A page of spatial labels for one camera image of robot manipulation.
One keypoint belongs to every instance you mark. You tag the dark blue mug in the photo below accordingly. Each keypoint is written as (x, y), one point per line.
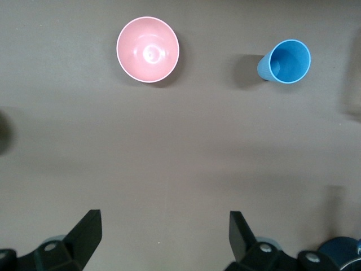
(341, 248)

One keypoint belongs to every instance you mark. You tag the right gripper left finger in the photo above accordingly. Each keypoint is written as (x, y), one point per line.
(84, 240)

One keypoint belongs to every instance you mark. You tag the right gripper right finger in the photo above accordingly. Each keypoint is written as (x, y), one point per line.
(245, 248)

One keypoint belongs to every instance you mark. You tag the pink bowl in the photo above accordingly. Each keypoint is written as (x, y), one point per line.
(148, 50)

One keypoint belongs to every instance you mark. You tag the blue ribbed cup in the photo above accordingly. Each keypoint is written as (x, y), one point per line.
(290, 60)

